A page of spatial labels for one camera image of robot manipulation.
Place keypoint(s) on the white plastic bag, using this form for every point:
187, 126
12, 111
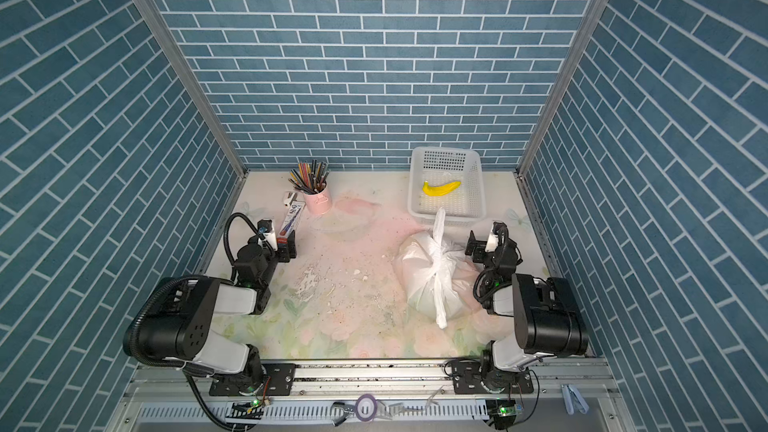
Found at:
436, 275

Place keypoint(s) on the yellow banana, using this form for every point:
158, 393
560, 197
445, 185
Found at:
441, 190

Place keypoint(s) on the white plastic basket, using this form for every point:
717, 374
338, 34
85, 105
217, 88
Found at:
449, 179

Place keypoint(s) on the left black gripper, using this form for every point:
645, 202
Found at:
288, 251

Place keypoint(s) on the toothpaste tube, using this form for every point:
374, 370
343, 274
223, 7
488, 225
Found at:
290, 221

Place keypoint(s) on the coloured pencils bundle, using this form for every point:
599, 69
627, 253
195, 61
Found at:
310, 178

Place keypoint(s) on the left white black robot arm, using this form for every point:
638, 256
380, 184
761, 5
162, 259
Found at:
174, 327

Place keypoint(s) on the purple tape roll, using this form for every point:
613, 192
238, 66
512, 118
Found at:
366, 408

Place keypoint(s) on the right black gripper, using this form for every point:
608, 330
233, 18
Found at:
476, 244

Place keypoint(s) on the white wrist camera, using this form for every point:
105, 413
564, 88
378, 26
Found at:
497, 237
267, 233

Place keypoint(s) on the pink pencil cup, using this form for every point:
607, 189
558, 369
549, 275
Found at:
318, 203

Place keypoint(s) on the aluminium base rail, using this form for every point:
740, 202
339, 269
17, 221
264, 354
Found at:
325, 391

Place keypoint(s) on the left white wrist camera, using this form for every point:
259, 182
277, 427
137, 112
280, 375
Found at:
267, 233

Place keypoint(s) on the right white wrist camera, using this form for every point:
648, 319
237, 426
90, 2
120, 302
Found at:
497, 237

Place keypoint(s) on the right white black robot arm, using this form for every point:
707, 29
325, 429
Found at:
546, 319

